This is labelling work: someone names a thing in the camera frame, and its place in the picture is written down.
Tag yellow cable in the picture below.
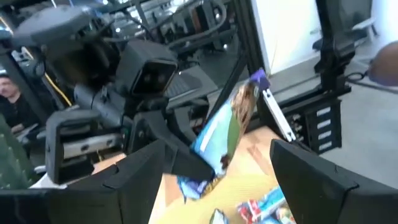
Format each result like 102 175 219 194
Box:
43 73 73 107

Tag black aluminium table frame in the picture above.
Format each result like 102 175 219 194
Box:
205 0 357 150

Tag person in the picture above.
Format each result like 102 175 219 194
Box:
0 74 40 134

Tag black box white labels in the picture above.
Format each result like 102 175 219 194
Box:
303 99 343 155

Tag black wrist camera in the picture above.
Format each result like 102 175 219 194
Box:
114 39 178 97

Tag brown round object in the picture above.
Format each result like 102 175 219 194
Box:
368 40 398 87

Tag silver metal strip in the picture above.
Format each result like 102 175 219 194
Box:
262 88 297 142

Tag green cactus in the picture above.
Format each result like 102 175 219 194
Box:
0 113 35 190

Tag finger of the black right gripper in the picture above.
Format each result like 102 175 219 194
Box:
129 110 216 183
169 105 200 146

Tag blue granola bar purple end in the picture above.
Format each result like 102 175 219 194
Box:
177 68 271 202

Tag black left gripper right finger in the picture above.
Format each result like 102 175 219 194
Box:
269 138 398 224

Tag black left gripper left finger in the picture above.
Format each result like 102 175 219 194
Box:
0 139 166 224

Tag green granola bar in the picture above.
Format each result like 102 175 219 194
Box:
275 205 296 224

